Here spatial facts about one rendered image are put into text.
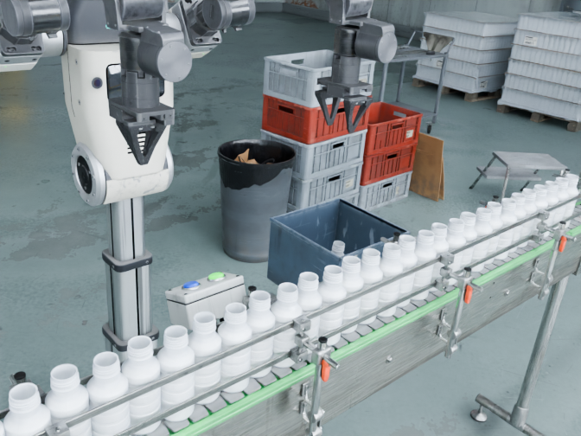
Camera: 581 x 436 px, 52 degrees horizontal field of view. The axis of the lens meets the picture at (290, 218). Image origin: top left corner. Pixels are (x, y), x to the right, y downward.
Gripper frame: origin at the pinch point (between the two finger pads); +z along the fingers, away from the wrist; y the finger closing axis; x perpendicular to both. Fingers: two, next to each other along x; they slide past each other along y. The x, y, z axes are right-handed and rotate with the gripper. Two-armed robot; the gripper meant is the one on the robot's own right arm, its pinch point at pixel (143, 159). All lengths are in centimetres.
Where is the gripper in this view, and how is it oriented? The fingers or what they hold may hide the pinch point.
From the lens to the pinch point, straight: 100.2
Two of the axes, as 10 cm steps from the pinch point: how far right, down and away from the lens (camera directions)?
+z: -0.7, 9.1, 4.1
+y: 6.5, 3.5, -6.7
